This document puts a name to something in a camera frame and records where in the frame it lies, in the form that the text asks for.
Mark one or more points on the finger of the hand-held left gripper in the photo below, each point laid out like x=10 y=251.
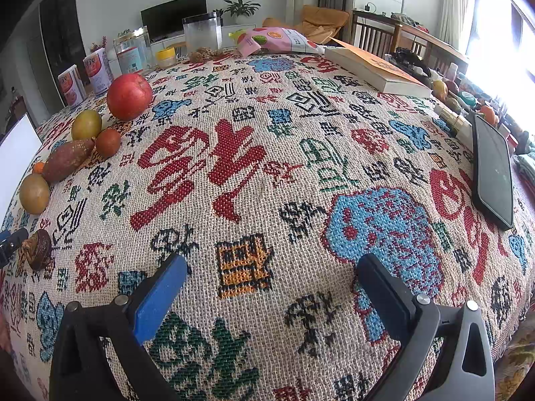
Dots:
x=12 y=242

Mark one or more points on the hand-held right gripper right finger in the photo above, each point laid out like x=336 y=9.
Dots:
x=382 y=300

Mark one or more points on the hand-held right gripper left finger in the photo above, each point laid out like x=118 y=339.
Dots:
x=161 y=296

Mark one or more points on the brown carved wooden ornament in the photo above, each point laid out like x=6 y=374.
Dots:
x=38 y=249

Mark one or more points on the yellow-brown round fruit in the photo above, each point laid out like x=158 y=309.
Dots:
x=34 y=193

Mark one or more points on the small orange tangerine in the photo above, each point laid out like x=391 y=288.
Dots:
x=38 y=168

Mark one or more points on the white flat board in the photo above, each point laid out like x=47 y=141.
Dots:
x=16 y=158

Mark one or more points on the purple sweet potato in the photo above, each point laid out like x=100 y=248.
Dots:
x=67 y=160

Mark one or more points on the small reddish-brown round fruit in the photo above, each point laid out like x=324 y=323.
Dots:
x=108 y=142

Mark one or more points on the yellow-green round fruit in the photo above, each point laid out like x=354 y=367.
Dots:
x=86 y=124

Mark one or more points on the printed woven tablecloth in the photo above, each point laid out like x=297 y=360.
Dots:
x=267 y=175

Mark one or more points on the left red-label tin can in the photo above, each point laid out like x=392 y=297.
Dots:
x=71 y=85

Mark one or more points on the red-label tin can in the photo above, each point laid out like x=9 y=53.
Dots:
x=99 y=70
x=71 y=85

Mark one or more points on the black smartphone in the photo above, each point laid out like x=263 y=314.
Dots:
x=493 y=171

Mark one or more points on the red apple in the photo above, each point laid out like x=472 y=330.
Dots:
x=129 y=97

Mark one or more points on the right red-label tin can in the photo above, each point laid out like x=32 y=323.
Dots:
x=99 y=70

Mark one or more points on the white gold cosmetic bottle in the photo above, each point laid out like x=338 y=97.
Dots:
x=453 y=121

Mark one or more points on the red flower bunch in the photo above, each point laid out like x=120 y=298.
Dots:
x=99 y=44

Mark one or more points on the glass jar with gold lid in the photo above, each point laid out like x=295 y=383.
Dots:
x=131 y=52

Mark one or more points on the orange cover book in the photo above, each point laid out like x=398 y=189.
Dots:
x=376 y=71

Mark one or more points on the small yellow jar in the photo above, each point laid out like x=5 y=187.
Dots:
x=166 y=58

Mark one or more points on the pile of brown nuts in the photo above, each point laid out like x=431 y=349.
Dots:
x=205 y=53

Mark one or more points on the white television cabinet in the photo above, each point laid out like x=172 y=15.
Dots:
x=200 y=41

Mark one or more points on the clear container with black lid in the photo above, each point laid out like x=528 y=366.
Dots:
x=202 y=33

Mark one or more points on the wooden chair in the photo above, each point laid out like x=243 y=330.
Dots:
x=384 y=33

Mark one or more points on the black television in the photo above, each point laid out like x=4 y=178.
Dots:
x=173 y=16

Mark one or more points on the pink snack bag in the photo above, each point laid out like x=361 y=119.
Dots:
x=276 y=41

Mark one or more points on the green potted plant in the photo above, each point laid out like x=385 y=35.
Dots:
x=240 y=8

